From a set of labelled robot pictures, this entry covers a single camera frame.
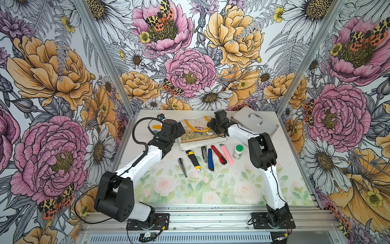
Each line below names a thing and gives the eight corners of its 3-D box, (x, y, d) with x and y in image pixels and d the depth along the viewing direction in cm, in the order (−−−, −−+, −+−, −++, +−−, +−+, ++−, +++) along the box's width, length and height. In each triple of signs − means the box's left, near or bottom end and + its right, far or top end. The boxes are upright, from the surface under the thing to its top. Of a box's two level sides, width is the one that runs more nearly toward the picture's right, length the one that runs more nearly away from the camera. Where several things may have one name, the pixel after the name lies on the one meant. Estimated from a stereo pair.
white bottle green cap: (233, 159, 98) (236, 151, 90) (232, 152, 101) (235, 144, 93) (240, 159, 98) (244, 151, 90) (239, 152, 101) (242, 144, 93)
